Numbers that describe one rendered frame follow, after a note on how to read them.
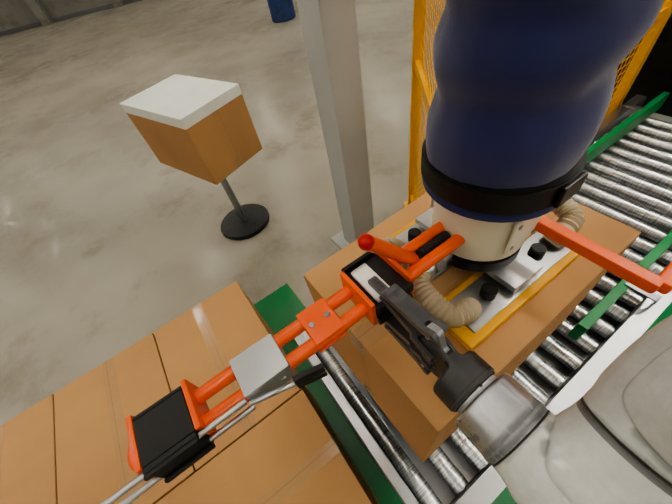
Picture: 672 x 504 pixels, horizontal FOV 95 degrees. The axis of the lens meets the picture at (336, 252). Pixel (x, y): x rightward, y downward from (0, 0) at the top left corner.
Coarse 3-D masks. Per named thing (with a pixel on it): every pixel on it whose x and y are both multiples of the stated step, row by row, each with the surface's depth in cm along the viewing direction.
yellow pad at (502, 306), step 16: (528, 240) 64; (544, 240) 63; (544, 256) 61; (560, 256) 60; (576, 256) 61; (480, 272) 61; (544, 272) 59; (560, 272) 60; (464, 288) 60; (480, 288) 59; (496, 288) 55; (528, 288) 58; (496, 304) 56; (512, 304) 56; (480, 320) 55; (496, 320) 55; (464, 336) 54; (480, 336) 53
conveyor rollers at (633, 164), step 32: (640, 128) 166; (608, 160) 155; (640, 160) 152; (608, 192) 140; (640, 192) 137; (640, 224) 127; (640, 256) 118; (608, 288) 113; (352, 384) 105; (384, 448) 92; (416, 480) 85; (448, 480) 85
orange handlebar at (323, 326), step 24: (456, 240) 52; (576, 240) 49; (432, 264) 51; (600, 264) 47; (624, 264) 45; (648, 288) 43; (312, 312) 47; (360, 312) 47; (288, 336) 46; (312, 336) 45; (336, 336) 46; (288, 360) 44; (216, 384) 43; (216, 408) 41
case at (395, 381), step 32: (384, 224) 76; (608, 224) 66; (352, 256) 72; (320, 288) 67; (448, 288) 62; (544, 288) 59; (576, 288) 58; (512, 320) 56; (544, 320) 55; (352, 352) 73; (384, 352) 56; (480, 352) 54; (512, 352) 53; (384, 384) 62; (416, 384) 52; (416, 416) 53; (448, 416) 48; (416, 448) 73
